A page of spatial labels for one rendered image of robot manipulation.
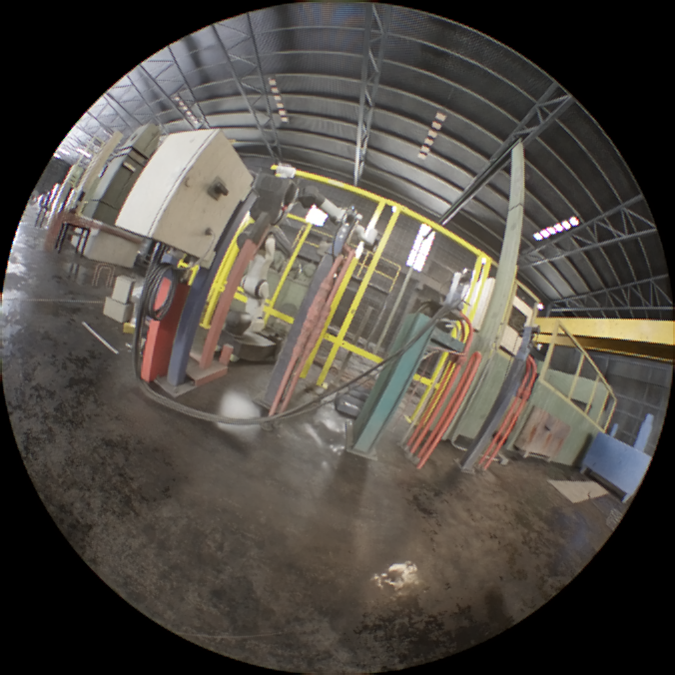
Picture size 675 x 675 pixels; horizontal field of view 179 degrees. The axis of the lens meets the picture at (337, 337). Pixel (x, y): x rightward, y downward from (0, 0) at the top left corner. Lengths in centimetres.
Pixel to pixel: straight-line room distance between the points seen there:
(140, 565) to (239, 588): 22
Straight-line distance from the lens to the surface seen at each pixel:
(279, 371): 116
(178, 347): 104
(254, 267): 158
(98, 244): 416
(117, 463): 75
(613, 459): 574
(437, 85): 1123
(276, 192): 134
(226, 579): 60
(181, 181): 69
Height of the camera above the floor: 58
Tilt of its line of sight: 4 degrees down
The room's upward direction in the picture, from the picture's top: 24 degrees clockwise
